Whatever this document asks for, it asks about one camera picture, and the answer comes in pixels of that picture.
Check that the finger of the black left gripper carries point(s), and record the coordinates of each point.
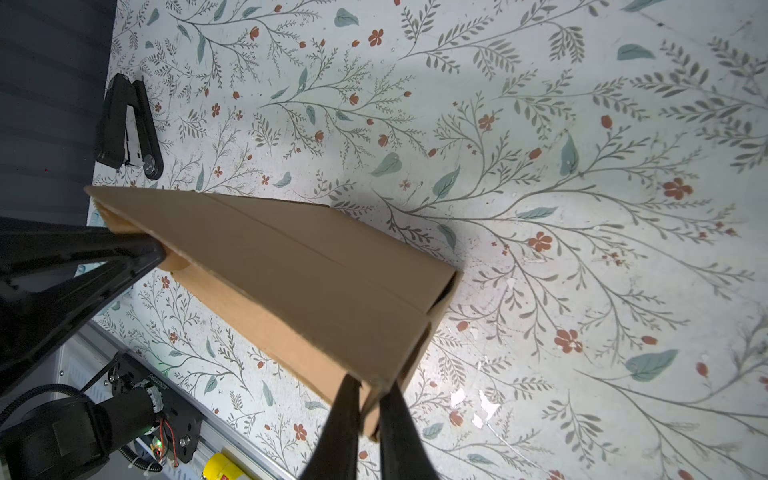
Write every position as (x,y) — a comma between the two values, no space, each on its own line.
(30,247)
(36,323)

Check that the brown cardboard paper box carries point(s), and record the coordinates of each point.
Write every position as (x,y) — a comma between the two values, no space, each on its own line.
(324,295)

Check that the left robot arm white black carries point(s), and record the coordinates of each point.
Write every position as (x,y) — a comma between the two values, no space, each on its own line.
(54,279)

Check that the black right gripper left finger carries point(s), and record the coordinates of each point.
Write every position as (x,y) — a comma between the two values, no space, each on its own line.
(335,455)

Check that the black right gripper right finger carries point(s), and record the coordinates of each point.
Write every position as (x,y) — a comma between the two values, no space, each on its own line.
(403,456)

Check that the black marker on table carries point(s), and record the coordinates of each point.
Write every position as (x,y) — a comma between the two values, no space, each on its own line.
(125,133)

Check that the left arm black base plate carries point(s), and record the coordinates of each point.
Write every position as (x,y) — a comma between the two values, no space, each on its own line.
(144,404)

